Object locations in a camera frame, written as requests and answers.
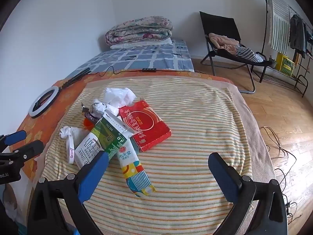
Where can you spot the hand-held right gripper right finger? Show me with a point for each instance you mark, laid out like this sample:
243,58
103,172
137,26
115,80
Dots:
222,178

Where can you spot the black folding chair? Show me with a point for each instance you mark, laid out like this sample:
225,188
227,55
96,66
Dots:
220,24

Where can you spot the white printed bag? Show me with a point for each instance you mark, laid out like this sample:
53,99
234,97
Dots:
12,200

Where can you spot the white wristband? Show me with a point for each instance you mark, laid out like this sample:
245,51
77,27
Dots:
71,153

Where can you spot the colourful patterned paper packet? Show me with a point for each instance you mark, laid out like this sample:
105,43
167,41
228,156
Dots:
134,173

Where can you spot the grey striped clothing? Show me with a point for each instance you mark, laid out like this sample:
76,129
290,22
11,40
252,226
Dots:
247,53

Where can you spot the white plastic bag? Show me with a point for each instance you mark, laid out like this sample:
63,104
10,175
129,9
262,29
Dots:
117,96

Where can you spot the red cardboard box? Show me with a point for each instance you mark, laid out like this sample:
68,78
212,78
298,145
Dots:
149,124

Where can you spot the dark hanging jacket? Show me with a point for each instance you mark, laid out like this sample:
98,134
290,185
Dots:
297,34

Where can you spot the striped towel blanket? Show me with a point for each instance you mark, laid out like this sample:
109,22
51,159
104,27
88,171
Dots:
183,127

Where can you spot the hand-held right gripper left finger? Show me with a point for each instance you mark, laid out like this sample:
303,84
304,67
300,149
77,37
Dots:
93,176

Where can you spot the pink clothing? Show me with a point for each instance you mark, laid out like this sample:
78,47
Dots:
222,40

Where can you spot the yellow plastic crate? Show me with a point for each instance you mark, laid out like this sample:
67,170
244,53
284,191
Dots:
286,64

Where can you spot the black metal clothes rack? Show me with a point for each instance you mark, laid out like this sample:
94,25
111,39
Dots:
266,9

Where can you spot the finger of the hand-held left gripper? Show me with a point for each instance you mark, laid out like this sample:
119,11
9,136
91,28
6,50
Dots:
27,151
16,137

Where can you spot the white paper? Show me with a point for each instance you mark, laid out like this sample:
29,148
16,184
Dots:
105,109

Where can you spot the green milk carton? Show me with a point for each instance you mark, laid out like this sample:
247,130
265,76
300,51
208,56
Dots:
105,137

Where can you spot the folded floral quilt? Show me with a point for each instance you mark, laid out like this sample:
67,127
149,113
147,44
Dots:
139,30

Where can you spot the black folded tripod stand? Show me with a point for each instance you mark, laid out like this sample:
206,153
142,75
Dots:
75,76

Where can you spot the orange plastic cup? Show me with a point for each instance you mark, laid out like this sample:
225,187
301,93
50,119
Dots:
88,124

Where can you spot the blue plaid bed sheet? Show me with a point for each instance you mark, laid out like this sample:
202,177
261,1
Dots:
146,56

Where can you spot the dark snack wrapper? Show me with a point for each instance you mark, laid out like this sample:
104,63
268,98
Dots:
89,116

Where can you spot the green striped hanging towel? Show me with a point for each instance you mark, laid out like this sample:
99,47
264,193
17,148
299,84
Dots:
278,22

